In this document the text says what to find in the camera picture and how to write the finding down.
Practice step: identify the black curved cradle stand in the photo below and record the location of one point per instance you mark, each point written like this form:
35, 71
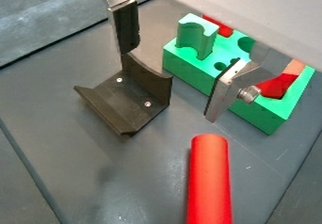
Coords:
131, 97

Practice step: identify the dark green arch block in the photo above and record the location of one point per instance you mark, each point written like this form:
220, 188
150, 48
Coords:
196, 33

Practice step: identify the red prism block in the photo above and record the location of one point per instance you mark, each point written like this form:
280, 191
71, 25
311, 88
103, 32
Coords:
275, 87

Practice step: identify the green shape sorter base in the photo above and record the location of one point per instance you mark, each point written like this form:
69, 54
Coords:
256, 87

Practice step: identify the red cylinder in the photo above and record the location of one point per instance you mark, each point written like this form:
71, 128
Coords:
208, 204

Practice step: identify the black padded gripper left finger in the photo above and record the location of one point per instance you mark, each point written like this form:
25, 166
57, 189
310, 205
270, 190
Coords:
123, 14

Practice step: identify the red hexagonal block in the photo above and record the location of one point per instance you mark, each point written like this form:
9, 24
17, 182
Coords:
224, 30

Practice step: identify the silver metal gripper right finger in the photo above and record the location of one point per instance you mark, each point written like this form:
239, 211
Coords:
235, 83

